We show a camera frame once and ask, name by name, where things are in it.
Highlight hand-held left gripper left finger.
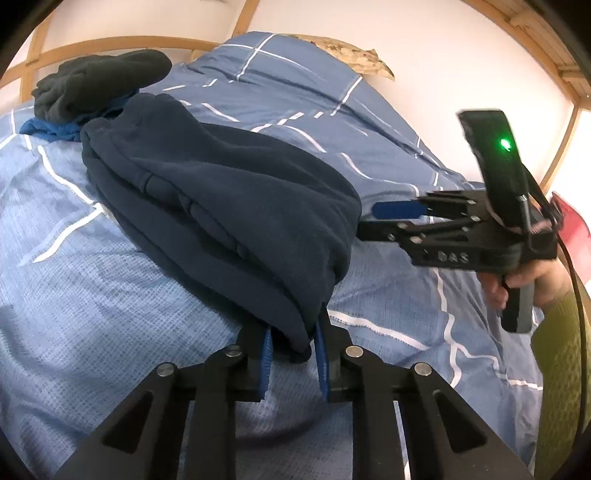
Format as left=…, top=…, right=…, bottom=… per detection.
left=54, top=322, right=274, bottom=480

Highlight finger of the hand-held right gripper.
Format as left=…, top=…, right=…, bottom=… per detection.
left=356, top=217, right=451, bottom=252
left=372, top=191, right=485, bottom=221

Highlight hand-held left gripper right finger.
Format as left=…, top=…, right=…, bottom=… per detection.
left=315, top=310, right=536, bottom=480

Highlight navy blue pants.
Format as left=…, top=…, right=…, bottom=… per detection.
left=81, top=93, right=362, bottom=364

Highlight person's right forearm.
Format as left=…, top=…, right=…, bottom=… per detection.
left=530, top=288, right=591, bottom=480

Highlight person's right hand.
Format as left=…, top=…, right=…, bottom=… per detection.
left=477, top=261, right=573, bottom=311

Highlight red storage box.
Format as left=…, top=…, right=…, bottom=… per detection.
left=550, top=192, right=591, bottom=252

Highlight camouflage patterned pillow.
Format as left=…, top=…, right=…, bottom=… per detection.
left=311, top=37, right=395, bottom=82

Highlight blue checked duvet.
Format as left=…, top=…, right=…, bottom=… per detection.
left=0, top=31, right=546, bottom=480

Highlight folded blue garment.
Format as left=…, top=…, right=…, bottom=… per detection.
left=19, top=95, right=139, bottom=143

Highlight folded dark grey garment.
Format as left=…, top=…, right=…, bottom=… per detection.
left=31, top=49, right=172, bottom=124

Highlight black cable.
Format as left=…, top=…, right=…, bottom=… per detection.
left=521, top=182, right=591, bottom=444

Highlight wooden bunk bed frame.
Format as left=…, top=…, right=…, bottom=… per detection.
left=0, top=0, right=591, bottom=195

